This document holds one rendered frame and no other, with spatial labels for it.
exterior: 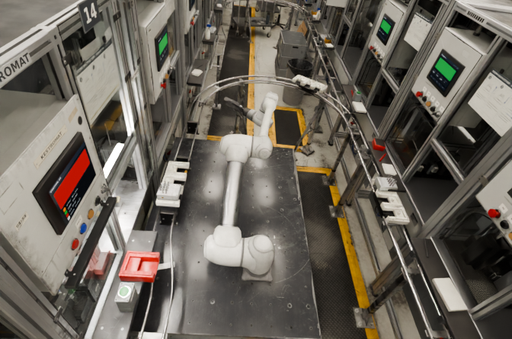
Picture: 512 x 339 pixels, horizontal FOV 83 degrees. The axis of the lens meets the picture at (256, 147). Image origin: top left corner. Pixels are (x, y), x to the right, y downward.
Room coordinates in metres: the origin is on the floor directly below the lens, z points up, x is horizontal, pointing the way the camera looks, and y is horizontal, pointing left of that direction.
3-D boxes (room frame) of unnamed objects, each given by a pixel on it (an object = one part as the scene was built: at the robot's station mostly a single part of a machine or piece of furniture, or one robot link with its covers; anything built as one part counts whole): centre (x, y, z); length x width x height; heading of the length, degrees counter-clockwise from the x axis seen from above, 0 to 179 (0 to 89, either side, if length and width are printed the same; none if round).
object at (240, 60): (5.62, 0.65, 0.01); 5.85 x 0.59 x 0.01; 6
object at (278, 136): (3.26, -0.38, 0.01); 1.00 x 0.55 x 0.01; 6
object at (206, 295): (1.21, 0.10, 0.66); 1.50 x 1.06 x 0.04; 6
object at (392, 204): (1.40, -0.99, 0.84); 0.37 x 0.14 x 0.10; 6
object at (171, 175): (1.24, 0.50, 0.84); 0.36 x 0.14 x 0.10; 6
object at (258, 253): (0.85, -0.12, 0.85); 0.18 x 0.16 x 0.22; 95
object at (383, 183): (1.52, -0.98, 0.92); 0.13 x 0.10 x 0.09; 96
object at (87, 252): (0.52, 0.53, 1.37); 0.36 x 0.04 x 0.04; 6
